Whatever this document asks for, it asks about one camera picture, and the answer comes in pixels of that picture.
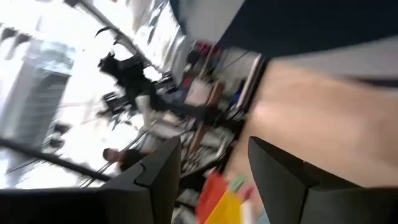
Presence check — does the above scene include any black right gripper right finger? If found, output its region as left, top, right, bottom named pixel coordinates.
left=248, top=136, right=398, bottom=224

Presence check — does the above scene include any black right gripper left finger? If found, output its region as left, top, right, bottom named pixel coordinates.
left=0, top=136, right=182, bottom=224

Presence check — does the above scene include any black frame light bar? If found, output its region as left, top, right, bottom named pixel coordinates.
left=0, top=138, right=112, bottom=182

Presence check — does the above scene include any white medicine box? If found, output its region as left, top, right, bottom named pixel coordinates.
left=240, top=200, right=256, bottom=224

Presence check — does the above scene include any seated person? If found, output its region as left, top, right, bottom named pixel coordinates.
left=102, top=147, right=153, bottom=172

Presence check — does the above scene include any green medicine packet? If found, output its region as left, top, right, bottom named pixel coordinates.
left=229, top=175, right=249, bottom=193

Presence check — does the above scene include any orange medicine packet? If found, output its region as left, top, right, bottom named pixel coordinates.
left=195, top=170, right=230, bottom=224

